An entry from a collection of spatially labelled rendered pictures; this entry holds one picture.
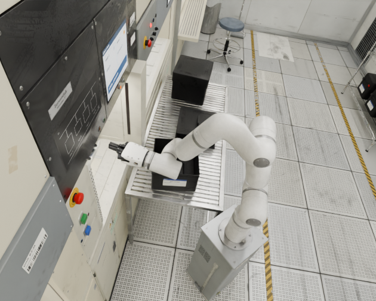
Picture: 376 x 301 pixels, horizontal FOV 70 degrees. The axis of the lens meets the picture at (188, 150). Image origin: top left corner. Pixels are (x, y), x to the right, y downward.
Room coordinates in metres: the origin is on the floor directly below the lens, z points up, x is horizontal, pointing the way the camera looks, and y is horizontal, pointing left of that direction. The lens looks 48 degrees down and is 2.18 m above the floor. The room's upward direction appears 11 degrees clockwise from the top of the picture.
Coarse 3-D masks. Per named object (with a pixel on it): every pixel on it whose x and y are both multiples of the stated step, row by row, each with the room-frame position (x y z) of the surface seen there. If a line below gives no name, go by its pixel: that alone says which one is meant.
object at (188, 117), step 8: (184, 112) 1.54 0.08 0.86; (192, 112) 1.56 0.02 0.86; (200, 112) 1.58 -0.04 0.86; (208, 112) 1.60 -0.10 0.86; (216, 112) 1.61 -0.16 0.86; (184, 120) 1.46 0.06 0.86; (192, 120) 1.47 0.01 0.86; (200, 120) 1.49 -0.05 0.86; (184, 128) 1.37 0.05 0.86; (192, 128) 1.39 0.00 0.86; (176, 136) 1.32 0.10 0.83; (184, 136) 1.32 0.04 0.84
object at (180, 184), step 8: (160, 144) 1.17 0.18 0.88; (160, 152) 1.17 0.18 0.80; (192, 160) 1.18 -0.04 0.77; (184, 168) 1.10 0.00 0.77; (192, 168) 1.11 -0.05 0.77; (152, 176) 0.90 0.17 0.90; (160, 176) 0.90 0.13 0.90; (184, 176) 0.93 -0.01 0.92; (192, 176) 0.94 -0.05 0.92; (152, 184) 0.90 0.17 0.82; (160, 184) 0.91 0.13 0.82; (168, 184) 0.91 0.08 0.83; (176, 184) 0.92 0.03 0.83; (184, 184) 0.93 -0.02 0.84; (192, 184) 0.94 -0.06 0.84
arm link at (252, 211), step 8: (248, 192) 0.72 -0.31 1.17; (256, 192) 0.72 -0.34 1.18; (248, 200) 0.68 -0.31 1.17; (256, 200) 0.68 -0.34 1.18; (264, 200) 0.69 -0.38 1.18; (240, 208) 0.67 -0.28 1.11; (248, 208) 0.64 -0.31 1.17; (256, 208) 0.63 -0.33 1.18; (264, 208) 0.65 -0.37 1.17; (240, 216) 0.63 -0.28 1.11; (248, 216) 0.61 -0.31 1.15; (256, 216) 0.61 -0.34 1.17; (264, 216) 0.62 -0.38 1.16; (240, 224) 0.66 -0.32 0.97; (248, 224) 0.59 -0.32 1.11; (256, 224) 0.59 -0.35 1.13
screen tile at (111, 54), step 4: (112, 48) 0.91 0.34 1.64; (112, 52) 0.90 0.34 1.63; (108, 56) 0.86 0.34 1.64; (112, 56) 0.90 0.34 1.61; (104, 60) 0.82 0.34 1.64; (108, 60) 0.85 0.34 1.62; (116, 60) 0.94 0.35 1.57; (108, 64) 0.85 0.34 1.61; (112, 64) 0.89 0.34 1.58; (116, 64) 0.94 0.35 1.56; (112, 68) 0.89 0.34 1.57; (116, 68) 0.93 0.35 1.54; (108, 72) 0.84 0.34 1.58; (112, 72) 0.88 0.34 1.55; (108, 76) 0.84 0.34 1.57; (108, 80) 0.83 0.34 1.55
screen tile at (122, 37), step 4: (124, 28) 1.06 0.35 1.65; (120, 36) 1.01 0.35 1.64; (124, 36) 1.06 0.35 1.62; (116, 40) 0.96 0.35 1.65; (120, 40) 1.00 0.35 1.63; (124, 40) 1.06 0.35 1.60; (116, 44) 0.96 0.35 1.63; (120, 44) 1.00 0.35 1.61; (124, 44) 1.05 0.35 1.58; (124, 48) 1.05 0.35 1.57; (120, 52) 0.99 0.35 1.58; (124, 52) 1.05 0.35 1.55; (120, 56) 0.99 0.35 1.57; (120, 60) 0.99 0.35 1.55
